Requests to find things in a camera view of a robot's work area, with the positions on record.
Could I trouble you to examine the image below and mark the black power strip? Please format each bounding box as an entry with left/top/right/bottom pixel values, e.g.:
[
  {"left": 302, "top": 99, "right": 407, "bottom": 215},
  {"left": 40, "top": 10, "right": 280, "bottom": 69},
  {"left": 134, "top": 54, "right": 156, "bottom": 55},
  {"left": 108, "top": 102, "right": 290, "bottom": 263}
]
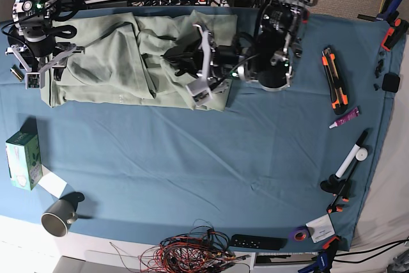
[{"left": 127, "top": 0, "right": 220, "bottom": 6}]

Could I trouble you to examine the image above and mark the orange black spring clamp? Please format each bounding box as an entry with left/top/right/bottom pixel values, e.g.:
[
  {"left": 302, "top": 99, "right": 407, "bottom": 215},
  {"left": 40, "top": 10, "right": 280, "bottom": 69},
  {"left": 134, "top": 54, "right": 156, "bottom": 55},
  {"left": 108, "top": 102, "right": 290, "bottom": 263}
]
[{"left": 327, "top": 180, "right": 350, "bottom": 214}]

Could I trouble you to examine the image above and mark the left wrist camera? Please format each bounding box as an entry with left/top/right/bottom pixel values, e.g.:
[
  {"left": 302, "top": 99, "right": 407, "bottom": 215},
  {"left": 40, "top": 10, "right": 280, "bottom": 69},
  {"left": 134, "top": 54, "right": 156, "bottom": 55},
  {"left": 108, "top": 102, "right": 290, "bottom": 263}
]
[{"left": 186, "top": 78, "right": 213, "bottom": 106}]

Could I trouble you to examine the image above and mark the blue table cloth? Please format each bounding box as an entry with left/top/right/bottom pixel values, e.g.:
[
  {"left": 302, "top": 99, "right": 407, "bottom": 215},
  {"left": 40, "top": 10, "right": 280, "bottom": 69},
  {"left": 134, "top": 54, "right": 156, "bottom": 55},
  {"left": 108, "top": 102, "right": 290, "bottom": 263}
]
[{"left": 1, "top": 15, "right": 394, "bottom": 248}]

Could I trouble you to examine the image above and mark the sage green T-shirt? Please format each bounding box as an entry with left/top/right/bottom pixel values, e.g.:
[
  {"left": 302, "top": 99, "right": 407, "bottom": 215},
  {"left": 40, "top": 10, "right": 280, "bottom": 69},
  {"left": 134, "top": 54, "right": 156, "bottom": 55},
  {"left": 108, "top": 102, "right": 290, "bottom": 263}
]
[{"left": 40, "top": 10, "right": 238, "bottom": 111}]

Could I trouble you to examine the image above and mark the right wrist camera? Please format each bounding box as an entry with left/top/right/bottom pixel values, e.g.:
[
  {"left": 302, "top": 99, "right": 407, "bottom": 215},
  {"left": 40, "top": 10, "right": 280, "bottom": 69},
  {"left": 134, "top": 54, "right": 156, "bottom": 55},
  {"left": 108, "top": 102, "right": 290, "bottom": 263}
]
[{"left": 25, "top": 72, "right": 44, "bottom": 90}]

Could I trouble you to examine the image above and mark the red and black wire bundle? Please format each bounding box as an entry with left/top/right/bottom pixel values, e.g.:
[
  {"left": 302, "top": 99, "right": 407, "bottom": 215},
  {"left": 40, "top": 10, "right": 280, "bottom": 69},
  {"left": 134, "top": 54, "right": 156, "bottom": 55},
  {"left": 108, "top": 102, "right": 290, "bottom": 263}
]
[{"left": 109, "top": 220, "right": 250, "bottom": 273}]

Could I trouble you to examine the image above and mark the small silver lighter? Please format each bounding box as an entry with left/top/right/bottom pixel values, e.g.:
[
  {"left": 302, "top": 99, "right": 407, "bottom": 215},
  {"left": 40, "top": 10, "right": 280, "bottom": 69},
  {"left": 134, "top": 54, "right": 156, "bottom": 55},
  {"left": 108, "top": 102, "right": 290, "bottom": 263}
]
[{"left": 10, "top": 65, "right": 24, "bottom": 82}]

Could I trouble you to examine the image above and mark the white paper slip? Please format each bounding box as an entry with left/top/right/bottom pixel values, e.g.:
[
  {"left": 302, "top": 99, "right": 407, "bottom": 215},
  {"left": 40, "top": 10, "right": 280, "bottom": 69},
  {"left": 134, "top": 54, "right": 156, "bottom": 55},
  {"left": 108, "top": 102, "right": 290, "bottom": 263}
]
[{"left": 38, "top": 172, "right": 67, "bottom": 198}]

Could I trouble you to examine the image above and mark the orange black corner clamp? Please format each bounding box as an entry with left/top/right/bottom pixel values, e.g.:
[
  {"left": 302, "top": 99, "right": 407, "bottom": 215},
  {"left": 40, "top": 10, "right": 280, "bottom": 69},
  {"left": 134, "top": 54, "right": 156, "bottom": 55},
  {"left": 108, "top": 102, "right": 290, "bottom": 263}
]
[{"left": 381, "top": 19, "right": 408, "bottom": 51}]

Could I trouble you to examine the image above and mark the green tissue box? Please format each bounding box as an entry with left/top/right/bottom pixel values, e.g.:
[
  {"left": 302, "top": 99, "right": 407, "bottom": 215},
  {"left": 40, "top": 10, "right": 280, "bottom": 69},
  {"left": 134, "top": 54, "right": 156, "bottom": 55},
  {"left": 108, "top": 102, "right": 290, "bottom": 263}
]
[{"left": 6, "top": 131, "right": 43, "bottom": 191}]

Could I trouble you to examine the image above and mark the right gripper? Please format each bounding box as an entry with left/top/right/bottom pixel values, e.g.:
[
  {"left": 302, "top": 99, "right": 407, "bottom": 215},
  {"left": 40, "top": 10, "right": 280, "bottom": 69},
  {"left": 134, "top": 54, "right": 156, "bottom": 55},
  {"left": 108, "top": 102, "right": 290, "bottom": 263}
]
[{"left": 5, "top": 42, "right": 85, "bottom": 81}]

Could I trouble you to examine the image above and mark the black remote control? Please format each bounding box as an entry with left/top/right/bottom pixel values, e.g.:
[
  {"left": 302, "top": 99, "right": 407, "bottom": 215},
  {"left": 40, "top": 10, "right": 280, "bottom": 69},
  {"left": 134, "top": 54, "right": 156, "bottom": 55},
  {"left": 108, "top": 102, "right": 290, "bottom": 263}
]
[{"left": 229, "top": 234, "right": 287, "bottom": 251}]

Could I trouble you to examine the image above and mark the grey ceramic mug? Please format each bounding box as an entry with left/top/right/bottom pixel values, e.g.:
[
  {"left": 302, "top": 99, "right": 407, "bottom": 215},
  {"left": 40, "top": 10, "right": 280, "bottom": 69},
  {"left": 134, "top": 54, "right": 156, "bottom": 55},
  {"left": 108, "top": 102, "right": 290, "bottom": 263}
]
[{"left": 40, "top": 199, "right": 78, "bottom": 237}]

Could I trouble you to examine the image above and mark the white card box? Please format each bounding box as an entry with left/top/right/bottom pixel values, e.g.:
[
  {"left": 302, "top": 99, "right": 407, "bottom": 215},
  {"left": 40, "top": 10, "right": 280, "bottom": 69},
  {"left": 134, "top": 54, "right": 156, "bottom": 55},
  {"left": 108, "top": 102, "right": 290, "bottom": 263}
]
[{"left": 306, "top": 214, "right": 335, "bottom": 244}]

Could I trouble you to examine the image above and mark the black square box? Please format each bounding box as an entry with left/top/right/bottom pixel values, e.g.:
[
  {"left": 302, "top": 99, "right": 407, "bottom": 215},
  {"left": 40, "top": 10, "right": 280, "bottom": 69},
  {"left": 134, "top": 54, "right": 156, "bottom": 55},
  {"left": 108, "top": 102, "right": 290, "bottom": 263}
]
[{"left": 382, "top": 73, "right": 401, "bottom": 93}]

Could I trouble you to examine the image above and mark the blue bar clamp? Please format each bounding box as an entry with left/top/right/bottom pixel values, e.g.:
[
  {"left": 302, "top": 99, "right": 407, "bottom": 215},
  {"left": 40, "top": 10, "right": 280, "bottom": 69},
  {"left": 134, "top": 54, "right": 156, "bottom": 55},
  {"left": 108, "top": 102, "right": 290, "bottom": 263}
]
[{"left": 298, "top": 236, "right": 341, "bottom": 273}]

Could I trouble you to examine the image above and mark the orange black utility knife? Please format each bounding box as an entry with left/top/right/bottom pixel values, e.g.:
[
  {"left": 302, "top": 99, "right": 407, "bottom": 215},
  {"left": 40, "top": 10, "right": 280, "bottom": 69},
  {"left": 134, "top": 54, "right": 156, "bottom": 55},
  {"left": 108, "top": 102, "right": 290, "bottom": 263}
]
[{"left": 321, "top": 47, "right": 348, "bottom": 116}]

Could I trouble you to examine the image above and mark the purple glue tube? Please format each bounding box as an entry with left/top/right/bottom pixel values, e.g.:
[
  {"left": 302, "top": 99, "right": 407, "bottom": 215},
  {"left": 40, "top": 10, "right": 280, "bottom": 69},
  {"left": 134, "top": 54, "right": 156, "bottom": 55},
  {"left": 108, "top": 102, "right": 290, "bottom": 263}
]
[{"left": 329, "top": 107, "right": 360, "bottom": 129}]

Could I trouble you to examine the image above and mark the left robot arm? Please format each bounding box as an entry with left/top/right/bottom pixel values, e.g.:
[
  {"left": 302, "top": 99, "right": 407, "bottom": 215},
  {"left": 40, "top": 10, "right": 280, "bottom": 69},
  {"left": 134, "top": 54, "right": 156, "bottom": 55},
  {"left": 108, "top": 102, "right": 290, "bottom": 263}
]
[{"left": 164, "top": 0, "right": 318, "bottom": 98}]

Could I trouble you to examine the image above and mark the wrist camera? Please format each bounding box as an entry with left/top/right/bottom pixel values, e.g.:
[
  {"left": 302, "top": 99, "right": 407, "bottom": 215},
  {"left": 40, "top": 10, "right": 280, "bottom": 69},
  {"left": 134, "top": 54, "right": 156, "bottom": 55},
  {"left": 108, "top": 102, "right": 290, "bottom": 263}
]
[
  {"left": 25, "top": 72, "right": 44, "bottom": 90},
  {"left": 186, "top": 78, "right": 213, "bottom": 106}
]

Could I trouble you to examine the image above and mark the white black hand pump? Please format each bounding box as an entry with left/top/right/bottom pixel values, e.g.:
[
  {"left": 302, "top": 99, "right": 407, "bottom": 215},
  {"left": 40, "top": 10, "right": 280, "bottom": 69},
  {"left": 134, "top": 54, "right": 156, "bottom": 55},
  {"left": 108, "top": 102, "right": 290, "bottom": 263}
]
[{"left": 320, "top": 130, "right": 368, "bottom": 194}]

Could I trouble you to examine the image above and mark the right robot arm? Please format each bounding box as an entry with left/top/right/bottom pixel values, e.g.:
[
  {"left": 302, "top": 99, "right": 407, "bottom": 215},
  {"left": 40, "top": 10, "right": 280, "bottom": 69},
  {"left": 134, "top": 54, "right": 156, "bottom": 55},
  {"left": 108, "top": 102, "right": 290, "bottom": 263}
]
[{"left": 5, "top": 0, "right": 84, "bottom": 88}]

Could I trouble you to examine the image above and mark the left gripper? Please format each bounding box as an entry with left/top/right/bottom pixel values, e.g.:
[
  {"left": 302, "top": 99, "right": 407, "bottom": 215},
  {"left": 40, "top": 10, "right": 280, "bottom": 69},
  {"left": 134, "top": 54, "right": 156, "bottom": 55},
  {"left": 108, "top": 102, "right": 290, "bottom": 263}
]
[{"left": 163, "top": 24, "right": 246, "bottom": 94}]

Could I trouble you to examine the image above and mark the purple tape roll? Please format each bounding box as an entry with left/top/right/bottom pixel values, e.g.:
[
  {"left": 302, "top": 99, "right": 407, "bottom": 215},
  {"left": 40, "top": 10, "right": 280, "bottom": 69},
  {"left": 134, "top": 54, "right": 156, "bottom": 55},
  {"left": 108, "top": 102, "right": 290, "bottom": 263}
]
[{"left": 289, "top": 226, "right": 310, "bottom": 242}]

